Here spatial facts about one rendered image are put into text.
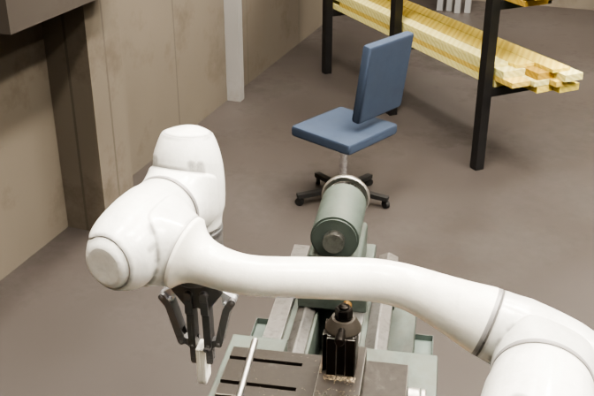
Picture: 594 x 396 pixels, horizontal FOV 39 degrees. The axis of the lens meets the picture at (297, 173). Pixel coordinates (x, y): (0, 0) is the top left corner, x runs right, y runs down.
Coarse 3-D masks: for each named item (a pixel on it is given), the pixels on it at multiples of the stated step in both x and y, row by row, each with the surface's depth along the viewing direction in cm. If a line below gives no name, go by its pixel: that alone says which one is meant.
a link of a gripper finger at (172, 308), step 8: (160, 296) 133; (168, 304) 134; (176, 304) 135; (168, 312) 134; (176, 312) 135; (176, 320) 135; (184, 320) 137; (176, 328) 136; (184, 328) 138; (176, 336) 136
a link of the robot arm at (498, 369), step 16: (512, 352) 106; (528, 352) 104; (544, 352) 104; (560, 352) 104; (496, 368) 105; (512, 368) 102; (528, 368) 101; (544, 368) 101; (560, 368) 101; (576, 368) 103; (496, 384) 102; (512, 384) 100; (528, 384) 99; (544, 384) 98; (560, 384) 99; (576, 384) 100; (592, 384) 104
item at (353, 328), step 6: (330, 318) 187; (354, 318) 186; (330, 324) 186; (336, 324) 185; (342, 324) 184; (348, 324) 184; (354, 324) 185; (360, 324) 187; (330, 330) 186; (336, 330) 185; (348, 330) 184; (354, 330) 185; (360, 330) 186; (348, 336) 184; (354, 336) 185
